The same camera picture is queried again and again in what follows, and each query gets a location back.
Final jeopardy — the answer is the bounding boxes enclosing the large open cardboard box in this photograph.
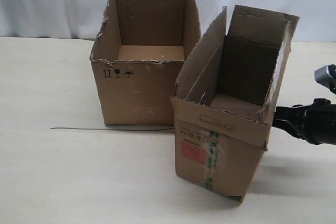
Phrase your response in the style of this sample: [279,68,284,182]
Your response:
[90,0,201,125]

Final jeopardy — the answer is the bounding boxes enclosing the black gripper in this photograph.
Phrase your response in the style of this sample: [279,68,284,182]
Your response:
[272,98,335,145]

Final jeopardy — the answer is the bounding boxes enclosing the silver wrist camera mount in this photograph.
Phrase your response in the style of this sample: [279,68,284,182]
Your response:
[314,64,335,94]

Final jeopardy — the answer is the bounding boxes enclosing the narrow taped cardboard box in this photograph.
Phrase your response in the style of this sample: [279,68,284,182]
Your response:
[171,5,299,202]

